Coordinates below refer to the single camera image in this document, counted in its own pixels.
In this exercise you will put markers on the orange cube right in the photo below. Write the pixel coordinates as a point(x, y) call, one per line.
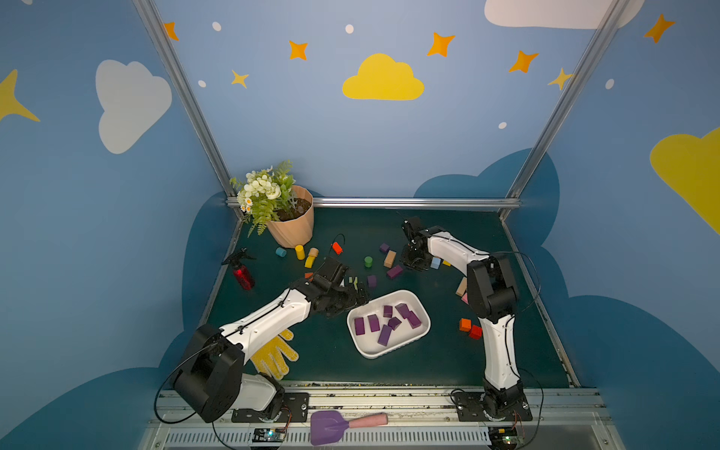
point(465, 325)

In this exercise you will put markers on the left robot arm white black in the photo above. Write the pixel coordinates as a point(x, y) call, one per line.
point(210, 376)

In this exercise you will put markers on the potted plant terracotta pot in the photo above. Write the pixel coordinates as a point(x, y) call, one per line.
point(271, 201)

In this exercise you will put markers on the yellow cylinder block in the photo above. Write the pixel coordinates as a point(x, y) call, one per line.
point(300, 252)

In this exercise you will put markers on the yellow work glove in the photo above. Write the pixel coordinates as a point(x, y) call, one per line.
point(273, 358)

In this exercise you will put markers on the tan brick right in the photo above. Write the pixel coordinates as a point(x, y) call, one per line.
point(462, 288)

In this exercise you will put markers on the dark purple block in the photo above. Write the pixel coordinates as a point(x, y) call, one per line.
point(394, 323)

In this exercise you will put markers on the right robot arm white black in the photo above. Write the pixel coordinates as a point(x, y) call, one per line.
point(493, 296)

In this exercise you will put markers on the purple brick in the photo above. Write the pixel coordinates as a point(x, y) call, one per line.
point(359, 326)
point(374, 323)
point(394, 272)
point(385, 335)

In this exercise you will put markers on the tan wooden brick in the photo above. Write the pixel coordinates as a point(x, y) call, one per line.
point(390, 258)

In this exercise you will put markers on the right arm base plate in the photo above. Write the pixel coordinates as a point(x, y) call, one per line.
point(481, 407)

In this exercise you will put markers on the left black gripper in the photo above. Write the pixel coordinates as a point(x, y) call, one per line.
point(349, 293)

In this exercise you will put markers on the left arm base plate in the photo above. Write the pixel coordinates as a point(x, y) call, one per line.
point(293, 407)

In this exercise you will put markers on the purple toy shovel pink handle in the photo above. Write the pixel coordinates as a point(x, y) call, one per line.
point(328, 427)

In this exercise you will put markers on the red cube right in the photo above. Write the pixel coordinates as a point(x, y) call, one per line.
point(476, 332)

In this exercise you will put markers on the purple arch block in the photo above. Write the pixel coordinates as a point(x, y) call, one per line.
point(403, 310)

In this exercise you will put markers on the red spray bottle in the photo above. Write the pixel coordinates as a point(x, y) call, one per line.
point(241, 272)

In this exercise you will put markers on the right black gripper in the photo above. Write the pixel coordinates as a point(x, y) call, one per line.
point(415, 261)

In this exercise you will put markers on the white plastic storage bin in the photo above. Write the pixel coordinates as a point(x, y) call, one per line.
point(367, 345)

